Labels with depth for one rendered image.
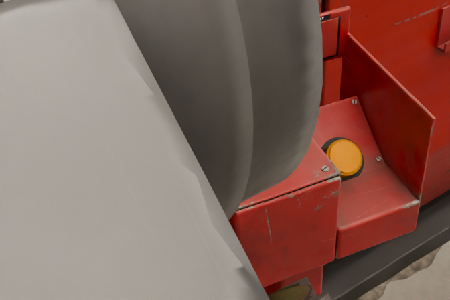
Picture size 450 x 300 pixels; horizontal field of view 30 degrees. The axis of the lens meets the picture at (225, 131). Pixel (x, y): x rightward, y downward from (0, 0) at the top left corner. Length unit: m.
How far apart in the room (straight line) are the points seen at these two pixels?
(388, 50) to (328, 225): 0.50
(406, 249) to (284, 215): 0.95
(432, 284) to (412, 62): 0.55
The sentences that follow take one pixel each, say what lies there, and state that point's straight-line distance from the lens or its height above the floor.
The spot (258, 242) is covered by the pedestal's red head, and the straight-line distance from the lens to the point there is 0.76.
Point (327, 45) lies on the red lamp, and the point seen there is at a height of 0.80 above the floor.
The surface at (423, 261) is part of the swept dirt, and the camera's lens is 1.74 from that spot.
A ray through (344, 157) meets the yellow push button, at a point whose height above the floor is 0.73.
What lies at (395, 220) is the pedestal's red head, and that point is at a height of 0.69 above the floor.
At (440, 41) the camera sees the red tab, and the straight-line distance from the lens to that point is 1.33.
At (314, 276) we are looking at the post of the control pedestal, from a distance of 0.94.
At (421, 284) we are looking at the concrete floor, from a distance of 1.70.
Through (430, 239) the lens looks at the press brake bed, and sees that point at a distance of 1.72.
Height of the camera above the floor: 1.30
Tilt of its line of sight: 40 degrees down
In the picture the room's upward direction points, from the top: 2 degrees counter-clockwise
